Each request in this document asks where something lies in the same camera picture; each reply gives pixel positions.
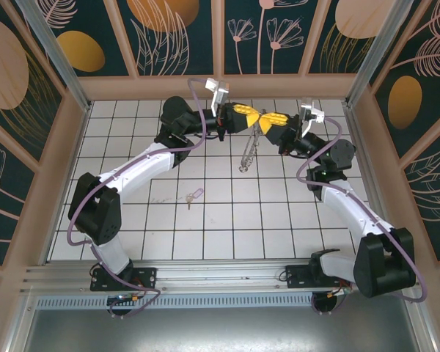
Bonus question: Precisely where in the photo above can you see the silver keyring with chain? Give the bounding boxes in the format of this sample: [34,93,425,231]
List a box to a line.
[238,108,267,173]

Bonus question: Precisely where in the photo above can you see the brass key with lilac tag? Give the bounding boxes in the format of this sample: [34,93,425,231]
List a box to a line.
[185,188,205,211]

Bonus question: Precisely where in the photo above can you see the panel with pink flowers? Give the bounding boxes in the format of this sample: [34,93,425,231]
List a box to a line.
[223,0,326,76]

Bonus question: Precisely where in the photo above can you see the panel orange oval pink feathers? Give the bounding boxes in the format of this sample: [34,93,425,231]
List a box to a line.
[373,0,440,158]

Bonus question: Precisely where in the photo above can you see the panel orange circle with leaves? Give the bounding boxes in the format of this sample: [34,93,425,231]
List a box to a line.
[117,0,214,77]

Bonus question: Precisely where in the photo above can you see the panel with pink feathers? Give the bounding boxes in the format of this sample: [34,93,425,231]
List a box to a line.
[403,141,440,261]

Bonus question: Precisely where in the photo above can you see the panel with orange oval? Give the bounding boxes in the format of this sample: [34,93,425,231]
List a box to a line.
[40,0,137,78]

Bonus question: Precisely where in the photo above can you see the panel pale circle gold lines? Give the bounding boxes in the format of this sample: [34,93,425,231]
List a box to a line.
[307,0,388,74]

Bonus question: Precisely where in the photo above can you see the panel large pale circle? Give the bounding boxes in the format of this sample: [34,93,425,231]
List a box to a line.
[0,0,65,166]

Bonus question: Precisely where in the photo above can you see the panel single pink flower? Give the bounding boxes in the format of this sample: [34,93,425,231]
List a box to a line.
[0,109,37,265]

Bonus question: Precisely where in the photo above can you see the controller board with connectors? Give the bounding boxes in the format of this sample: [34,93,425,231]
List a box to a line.
[107,293,142,307]

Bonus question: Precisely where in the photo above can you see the grey metal sheet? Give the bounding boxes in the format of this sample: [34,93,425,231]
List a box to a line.
[21,307,425,352]

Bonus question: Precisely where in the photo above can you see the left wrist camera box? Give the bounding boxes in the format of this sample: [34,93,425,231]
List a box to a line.
[204,77,232,118]

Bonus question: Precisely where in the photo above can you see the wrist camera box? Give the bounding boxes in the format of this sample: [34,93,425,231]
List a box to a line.
[204,77,232,118]
[299,96,326,136]

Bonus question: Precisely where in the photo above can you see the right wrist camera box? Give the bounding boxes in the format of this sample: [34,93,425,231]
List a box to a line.
[299,96,326,136]

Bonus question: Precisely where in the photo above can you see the aluminium table edge rail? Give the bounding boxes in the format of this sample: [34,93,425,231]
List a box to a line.
[343,101,400,265]

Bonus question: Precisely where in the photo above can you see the aluminium corner post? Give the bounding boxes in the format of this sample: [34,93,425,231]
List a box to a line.
[344,0,421,109]
[14,0,93,111]

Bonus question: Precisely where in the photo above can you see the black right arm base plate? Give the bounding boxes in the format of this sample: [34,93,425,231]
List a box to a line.
[285,264,318,291]

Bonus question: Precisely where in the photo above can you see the connector with coloured wires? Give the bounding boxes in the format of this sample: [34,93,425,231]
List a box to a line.
[326,285,353,298]

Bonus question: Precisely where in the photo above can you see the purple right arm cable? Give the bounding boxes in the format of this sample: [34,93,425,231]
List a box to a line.
[296,117,428,316]

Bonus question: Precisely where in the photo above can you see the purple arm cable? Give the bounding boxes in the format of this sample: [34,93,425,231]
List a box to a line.
[296,117,428,316]
[67,78,207,320]

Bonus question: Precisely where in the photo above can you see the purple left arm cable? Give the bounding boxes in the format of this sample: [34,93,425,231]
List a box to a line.
[67,78,207,320]

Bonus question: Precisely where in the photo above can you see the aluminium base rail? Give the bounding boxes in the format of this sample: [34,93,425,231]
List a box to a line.
[20,258,422,296]

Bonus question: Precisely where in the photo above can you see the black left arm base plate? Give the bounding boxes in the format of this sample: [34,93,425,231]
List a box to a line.
[90,266,158,293]

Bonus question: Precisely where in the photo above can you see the slotted grey cable duct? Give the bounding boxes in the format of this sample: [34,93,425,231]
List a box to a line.
[34,295,316,311]

